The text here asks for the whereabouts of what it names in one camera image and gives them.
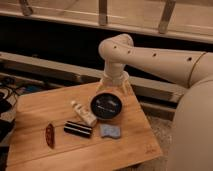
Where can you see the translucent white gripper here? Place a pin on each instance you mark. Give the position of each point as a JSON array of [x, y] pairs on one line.
[[120, 83]]

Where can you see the white plastic bottle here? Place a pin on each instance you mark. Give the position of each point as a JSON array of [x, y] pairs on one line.
[[88, 117]]

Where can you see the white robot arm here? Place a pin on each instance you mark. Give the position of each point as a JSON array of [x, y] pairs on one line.
[[191, 148]]

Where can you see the dark ceramic bowl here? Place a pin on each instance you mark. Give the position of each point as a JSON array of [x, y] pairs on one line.
[[106, 106]]

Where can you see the black striped cylinder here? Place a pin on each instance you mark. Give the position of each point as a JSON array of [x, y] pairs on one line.
[[78, 129]]

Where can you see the wooden table board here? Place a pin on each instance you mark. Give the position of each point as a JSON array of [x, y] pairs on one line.
[[29, 151]]

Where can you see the reddish brown oval object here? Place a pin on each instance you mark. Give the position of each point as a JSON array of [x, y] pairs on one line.
[[49, 135]]

